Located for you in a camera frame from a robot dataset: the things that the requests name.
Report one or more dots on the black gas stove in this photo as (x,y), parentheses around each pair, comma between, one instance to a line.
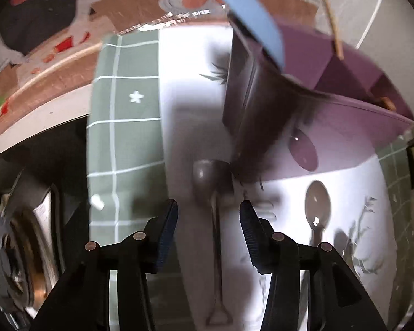
(65,158)

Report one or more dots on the green checked tablecloth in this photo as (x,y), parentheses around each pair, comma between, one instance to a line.
(124,138)

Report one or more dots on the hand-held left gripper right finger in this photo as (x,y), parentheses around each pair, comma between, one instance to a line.
(250,234)

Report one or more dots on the plain silver spoon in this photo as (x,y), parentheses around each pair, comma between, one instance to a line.
(317,200)

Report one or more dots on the white leaf print mat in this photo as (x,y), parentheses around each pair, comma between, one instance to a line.
(186,127)

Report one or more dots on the purple utensil holder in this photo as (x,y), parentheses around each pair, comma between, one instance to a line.
(341,134)

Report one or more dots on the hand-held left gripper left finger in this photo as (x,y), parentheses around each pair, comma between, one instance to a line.
(167,234)

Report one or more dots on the blue plastic spatula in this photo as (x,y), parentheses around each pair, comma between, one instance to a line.
(252,20)

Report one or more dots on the wooden chopstick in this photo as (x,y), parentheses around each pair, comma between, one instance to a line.
(387,103)
(331,17)

